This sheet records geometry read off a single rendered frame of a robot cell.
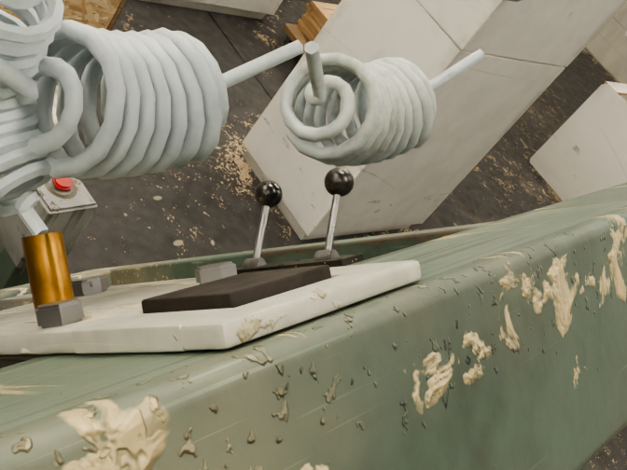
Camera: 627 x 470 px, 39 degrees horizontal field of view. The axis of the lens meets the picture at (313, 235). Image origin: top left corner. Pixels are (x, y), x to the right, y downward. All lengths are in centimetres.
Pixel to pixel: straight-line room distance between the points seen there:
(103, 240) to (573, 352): 284
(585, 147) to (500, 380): 561
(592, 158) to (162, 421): 574
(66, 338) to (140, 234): 300
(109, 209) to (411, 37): 129
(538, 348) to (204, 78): 18
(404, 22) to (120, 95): 309
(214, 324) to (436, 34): 312
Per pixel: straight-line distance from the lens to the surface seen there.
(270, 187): 118
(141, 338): 25
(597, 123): 590
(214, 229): 350
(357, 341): 26
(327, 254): 107
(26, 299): 152
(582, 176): 593
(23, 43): 34
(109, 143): 35
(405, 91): 54
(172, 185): 357
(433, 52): 333
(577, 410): 39
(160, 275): 161
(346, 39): 358
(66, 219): 179
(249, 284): 27
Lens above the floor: 206
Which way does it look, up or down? 32 degrees down
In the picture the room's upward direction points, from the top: 40 degrees clockwise
